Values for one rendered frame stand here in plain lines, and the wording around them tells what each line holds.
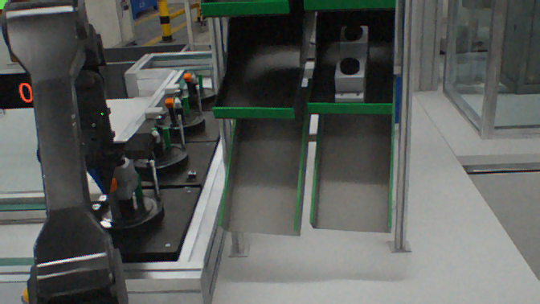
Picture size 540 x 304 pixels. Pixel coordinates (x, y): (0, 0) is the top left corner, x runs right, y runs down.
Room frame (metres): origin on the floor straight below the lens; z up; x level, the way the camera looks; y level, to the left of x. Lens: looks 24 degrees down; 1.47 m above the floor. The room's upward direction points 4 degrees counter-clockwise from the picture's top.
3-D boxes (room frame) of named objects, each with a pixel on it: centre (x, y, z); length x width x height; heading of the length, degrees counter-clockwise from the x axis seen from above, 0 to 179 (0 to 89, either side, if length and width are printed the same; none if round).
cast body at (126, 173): (0.90, 0.28, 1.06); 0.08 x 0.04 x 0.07; 176
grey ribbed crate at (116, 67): (2.98, 0.76, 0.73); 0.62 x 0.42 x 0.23; 86
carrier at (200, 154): (1.14, 0.27, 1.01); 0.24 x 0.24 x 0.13; 86
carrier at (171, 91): (1.63, 0.23, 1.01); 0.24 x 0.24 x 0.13; 86
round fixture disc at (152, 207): (0.89, 0.28, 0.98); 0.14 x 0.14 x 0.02
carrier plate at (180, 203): (0.89, 0.28, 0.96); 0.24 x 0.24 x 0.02; 86
